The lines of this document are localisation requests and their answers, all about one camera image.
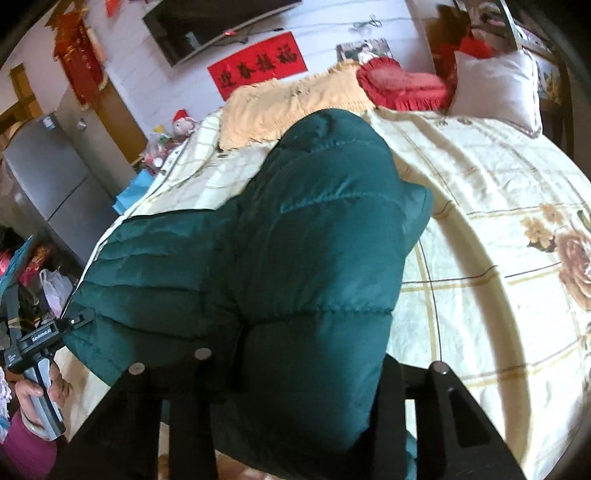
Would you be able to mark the white plastic bag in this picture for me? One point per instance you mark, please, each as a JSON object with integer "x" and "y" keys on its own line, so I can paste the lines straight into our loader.
{"x": 56, "y": 288}

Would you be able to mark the magenta sleeve forearm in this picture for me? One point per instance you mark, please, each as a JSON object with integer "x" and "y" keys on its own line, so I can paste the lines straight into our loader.
{"x": 24, "y": 454}

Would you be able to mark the wooden chair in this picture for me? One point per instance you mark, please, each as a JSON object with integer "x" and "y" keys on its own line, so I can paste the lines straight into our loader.
{"x": 500, "y": 26}

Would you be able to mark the red Chinese banner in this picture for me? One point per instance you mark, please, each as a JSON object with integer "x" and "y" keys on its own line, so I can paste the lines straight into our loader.
{"x": 274, "y": 58}

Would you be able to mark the person's left hand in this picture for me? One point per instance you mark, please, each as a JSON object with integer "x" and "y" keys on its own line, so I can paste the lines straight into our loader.
{"x": 59, "y": 391}

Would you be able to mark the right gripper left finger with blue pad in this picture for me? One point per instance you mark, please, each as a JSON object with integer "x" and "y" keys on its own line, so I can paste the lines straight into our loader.
{"x": 120, "y": 438}

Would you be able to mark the framed photo on headboard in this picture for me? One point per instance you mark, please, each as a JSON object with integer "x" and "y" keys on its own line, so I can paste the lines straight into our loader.
{"x": 364, "y": 50}

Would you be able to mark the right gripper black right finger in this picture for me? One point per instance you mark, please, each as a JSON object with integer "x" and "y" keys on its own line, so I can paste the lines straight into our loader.
{"x": 456, "y": 439}

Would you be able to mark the grey refrigerator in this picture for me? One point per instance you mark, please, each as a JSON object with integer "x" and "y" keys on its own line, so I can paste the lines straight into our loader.
{"x": 67, "y": 201}

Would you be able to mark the peach ruffled pillow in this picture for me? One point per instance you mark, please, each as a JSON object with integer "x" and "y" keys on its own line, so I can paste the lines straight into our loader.
{"x": 263, "y": 112}

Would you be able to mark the pig plush toy red hat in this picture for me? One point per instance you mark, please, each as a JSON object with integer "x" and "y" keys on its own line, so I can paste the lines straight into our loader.
{"x": 183, "y": 125}

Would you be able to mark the red hanging knot decoration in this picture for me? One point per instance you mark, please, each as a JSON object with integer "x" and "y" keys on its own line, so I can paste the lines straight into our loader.
{"x": 78, "y": 53}

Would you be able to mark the red heart-shaped cushion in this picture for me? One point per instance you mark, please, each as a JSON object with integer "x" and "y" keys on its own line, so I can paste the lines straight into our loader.
{"x": 390, "y": 86}

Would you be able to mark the dark green quilted jacket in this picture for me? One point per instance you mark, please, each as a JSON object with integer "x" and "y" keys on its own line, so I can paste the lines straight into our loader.
{"x": 291, "y": 285}

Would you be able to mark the white square pillow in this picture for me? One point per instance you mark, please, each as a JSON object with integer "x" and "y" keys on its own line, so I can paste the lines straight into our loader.
{"x": 503, "y": 88}

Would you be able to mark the wall-mounted black television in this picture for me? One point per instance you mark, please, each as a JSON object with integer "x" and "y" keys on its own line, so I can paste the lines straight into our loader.
{"x": 183, "y": 28}

